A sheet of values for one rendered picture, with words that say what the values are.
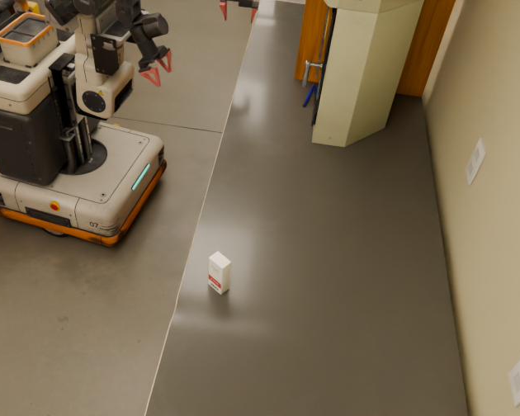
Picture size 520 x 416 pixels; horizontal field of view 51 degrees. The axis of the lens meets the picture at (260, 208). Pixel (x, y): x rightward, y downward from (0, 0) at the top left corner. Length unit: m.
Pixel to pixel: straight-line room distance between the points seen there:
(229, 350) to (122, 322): 1.22
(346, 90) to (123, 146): 1.43
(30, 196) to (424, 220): 1.76
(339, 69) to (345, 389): 0.91
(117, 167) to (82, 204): 0.28
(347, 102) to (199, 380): 0.95
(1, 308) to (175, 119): 1.53
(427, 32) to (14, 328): 2.00
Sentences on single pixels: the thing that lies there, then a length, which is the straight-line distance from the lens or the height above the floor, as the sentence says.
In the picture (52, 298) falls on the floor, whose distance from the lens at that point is 2.62.
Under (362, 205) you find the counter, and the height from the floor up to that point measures 0.94.
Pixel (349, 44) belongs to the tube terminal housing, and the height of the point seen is 1.31.
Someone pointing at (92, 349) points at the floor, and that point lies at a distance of 2.44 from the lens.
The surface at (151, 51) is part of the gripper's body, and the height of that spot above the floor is 1.10.
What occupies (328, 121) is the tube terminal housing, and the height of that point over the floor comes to 1.03.
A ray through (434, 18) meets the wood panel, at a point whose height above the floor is 1.25.
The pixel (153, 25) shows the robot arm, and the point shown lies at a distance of 1.90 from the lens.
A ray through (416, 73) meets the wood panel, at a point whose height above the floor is 1.03.
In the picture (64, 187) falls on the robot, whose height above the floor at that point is 0.28.
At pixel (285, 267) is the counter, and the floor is 0.94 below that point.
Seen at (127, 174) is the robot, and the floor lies 0.28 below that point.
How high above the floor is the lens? 2.09
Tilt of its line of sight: 46 degrees down
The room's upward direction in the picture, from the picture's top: 7 degrees clockwise
